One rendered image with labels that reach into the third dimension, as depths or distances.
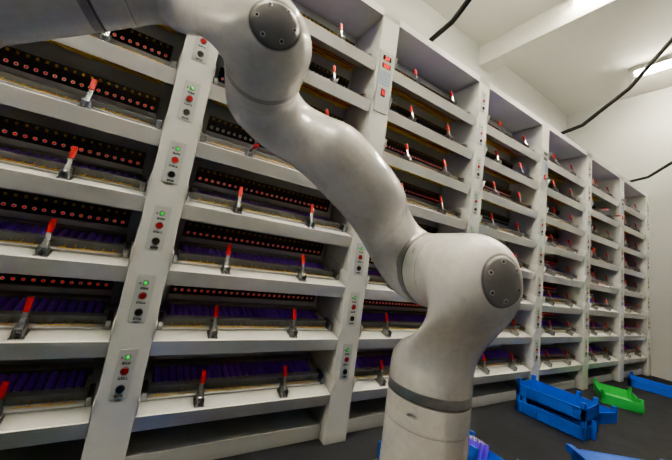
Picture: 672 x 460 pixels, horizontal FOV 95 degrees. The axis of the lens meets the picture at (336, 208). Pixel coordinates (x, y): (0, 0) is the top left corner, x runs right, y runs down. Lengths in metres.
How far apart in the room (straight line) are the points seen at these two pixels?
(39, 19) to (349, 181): 0.38
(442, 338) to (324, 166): 0.27
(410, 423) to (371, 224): 0.27
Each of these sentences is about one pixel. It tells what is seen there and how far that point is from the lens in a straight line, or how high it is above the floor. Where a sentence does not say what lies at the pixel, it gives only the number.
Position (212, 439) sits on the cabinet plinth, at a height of 0.05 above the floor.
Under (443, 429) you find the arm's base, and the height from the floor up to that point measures 0.46.
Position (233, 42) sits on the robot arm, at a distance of 0.37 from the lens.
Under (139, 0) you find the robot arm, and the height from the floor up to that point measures 0.91.
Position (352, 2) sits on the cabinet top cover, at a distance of 1.57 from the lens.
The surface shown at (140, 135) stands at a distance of 1.03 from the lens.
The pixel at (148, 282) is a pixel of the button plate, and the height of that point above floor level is 0.51.
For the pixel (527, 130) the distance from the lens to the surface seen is 2.58.
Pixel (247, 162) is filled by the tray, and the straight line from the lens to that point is 1.05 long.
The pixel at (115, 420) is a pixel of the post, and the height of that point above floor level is 0.17.
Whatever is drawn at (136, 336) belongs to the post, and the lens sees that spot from 1.03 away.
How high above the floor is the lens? 0.66
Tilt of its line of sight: 9 degrees up
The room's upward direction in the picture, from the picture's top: 9 degrees clockwise
